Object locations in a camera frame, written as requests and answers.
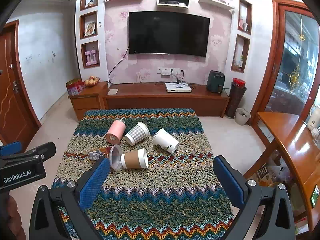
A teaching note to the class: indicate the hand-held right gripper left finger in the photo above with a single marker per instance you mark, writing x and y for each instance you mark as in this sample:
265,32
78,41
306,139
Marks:
95,180

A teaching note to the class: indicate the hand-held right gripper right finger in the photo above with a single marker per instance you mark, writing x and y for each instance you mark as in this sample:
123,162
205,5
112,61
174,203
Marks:
228,180

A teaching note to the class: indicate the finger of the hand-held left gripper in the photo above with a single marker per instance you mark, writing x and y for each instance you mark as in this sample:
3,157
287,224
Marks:
10,148
45,150

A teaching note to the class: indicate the clear plastic cup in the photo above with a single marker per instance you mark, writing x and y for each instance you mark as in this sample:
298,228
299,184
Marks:
115,157

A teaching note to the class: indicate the brown sleeve paper cup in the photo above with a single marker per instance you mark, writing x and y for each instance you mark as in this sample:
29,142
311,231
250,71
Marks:
133,158

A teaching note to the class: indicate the pink tumbler cup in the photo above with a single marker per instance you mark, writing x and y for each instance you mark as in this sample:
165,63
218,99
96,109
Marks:
115,131

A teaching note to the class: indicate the grey checked paper cup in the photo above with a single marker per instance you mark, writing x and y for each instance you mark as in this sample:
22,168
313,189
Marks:
137,133

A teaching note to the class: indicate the white paper cup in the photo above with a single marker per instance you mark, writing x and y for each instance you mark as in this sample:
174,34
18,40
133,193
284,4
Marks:
165,140

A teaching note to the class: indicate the person's left forearm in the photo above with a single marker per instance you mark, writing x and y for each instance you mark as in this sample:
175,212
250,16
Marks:
15,217

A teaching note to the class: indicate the small grey crumpled object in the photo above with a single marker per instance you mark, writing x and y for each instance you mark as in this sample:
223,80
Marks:
93,155

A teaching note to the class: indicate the plastic bags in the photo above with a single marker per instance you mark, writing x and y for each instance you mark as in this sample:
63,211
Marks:
273,171

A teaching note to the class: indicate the brown wooden door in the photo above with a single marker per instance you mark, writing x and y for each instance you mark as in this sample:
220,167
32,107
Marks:
12,92

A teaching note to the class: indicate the wooden side cabinet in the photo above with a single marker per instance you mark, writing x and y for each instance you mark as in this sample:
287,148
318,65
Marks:
86,103

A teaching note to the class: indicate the white waste bin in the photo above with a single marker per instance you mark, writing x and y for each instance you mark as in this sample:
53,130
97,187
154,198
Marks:
242,117

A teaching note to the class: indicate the colourful zigzag knitted cloth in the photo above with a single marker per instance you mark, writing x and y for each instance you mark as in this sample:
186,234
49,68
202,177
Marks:
160,192

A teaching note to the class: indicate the red gift box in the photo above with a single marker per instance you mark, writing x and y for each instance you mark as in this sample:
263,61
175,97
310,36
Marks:
75,87

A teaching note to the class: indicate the wooden side table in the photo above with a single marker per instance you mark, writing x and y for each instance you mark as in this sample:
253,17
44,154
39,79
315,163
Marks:
300,150

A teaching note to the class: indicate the tall black cylinder stand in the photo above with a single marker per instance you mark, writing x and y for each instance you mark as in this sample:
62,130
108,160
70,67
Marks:
235,101

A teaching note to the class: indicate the bowl of fruit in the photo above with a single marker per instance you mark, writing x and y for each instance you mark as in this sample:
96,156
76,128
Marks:
91,82

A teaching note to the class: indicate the smartphone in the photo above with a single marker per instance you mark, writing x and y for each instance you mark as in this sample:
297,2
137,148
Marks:
315,196

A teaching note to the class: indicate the paper sheet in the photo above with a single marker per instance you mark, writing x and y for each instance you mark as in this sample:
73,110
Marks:
113,91

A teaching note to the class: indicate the black air fryer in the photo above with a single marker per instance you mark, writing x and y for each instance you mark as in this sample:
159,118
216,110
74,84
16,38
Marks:
215,82

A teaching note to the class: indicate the wooden television cabinet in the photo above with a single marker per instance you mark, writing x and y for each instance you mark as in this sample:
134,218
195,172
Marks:
165,102

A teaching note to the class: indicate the pink dumbbell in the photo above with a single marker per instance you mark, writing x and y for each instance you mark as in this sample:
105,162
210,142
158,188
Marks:
87,58
93,57

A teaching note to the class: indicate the white electric kettle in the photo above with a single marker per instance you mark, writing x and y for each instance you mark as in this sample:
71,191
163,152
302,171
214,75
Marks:
313,120

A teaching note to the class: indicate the white set-top box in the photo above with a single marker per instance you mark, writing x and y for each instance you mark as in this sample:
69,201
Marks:
177,88

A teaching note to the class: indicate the small potted plant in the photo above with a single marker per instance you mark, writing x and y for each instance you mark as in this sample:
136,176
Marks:
240,62

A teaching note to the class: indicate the wooden framed glass door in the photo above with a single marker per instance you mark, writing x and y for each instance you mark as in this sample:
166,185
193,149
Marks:
267,67

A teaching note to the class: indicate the gold hanging ornament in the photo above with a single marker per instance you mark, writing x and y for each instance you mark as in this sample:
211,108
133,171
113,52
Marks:
295,76

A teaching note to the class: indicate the framed picture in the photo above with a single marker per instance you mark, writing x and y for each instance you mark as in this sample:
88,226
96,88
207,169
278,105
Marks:
90,28

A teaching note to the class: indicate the small figurine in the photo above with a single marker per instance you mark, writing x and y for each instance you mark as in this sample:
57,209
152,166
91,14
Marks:
90,3

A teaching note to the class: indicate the small bottles in niche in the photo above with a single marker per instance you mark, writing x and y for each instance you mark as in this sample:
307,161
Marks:
243,25

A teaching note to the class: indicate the black flat television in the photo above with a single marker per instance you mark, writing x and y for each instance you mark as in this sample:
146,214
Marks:
168,33

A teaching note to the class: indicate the white wall power strip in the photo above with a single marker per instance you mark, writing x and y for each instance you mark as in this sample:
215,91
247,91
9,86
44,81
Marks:
166,71

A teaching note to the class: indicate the white box wall shelf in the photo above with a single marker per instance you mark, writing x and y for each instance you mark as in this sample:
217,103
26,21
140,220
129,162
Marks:
172,5

